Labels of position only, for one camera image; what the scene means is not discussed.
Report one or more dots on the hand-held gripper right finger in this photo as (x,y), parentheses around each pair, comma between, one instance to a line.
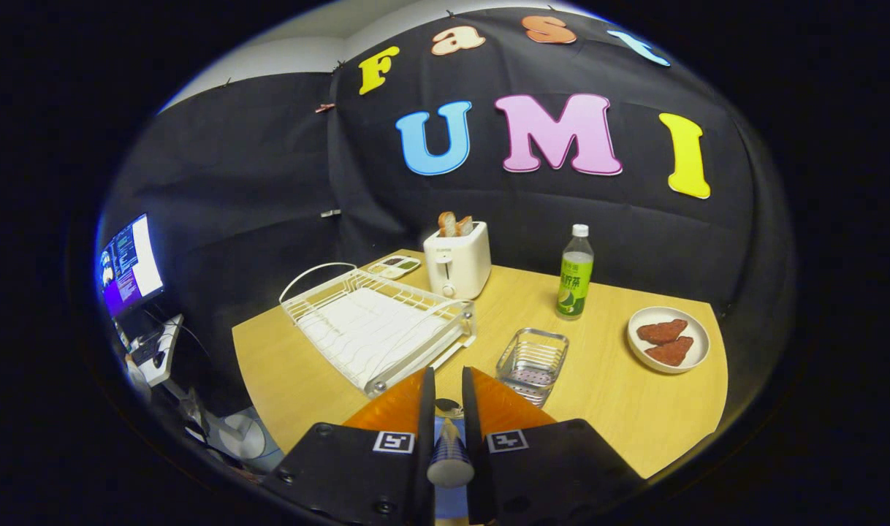
(470,446)

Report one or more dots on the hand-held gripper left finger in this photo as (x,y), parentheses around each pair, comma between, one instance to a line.
(343,471)

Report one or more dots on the white round dish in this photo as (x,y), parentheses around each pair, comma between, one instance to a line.
(697,343)

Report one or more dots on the white round base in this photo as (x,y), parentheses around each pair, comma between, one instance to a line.
(242,437)

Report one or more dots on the white toaster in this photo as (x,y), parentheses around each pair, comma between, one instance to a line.
(459,267)

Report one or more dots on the green label drink bottle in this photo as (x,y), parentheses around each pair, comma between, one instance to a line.
(574,285)

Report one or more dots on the divided sauce tray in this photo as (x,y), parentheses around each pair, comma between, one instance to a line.
(394,267)

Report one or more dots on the toast slice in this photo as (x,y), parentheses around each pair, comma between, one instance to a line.
(447,224)
(465,226)

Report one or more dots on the red meat slice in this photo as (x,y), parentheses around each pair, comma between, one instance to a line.
(671,353)
(662,331)

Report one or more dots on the computer monitor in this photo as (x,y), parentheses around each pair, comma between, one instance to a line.
(134,263)

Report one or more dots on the black backdrop cloth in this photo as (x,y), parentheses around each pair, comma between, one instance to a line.
(255,183)

